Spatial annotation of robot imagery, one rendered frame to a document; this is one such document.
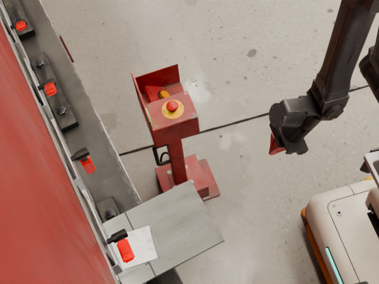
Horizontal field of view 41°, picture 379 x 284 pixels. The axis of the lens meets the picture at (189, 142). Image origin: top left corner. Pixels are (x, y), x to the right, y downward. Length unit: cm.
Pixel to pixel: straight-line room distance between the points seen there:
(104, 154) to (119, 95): 117
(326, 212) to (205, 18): 135
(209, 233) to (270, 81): 152
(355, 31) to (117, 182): 80
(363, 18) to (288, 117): 31
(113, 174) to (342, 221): 98
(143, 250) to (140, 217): 8
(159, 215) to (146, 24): 178
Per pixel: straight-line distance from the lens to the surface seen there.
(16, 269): 30
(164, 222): 127
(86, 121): 157
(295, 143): 126
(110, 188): 146
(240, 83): 264
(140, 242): 126
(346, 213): 208
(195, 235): 125
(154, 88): 176
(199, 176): 226
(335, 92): 111
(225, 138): 248
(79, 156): 109
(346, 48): 100
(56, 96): 161
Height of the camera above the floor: 220
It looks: 63 degrees down
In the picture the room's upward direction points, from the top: 7 degrees counter-clockwise
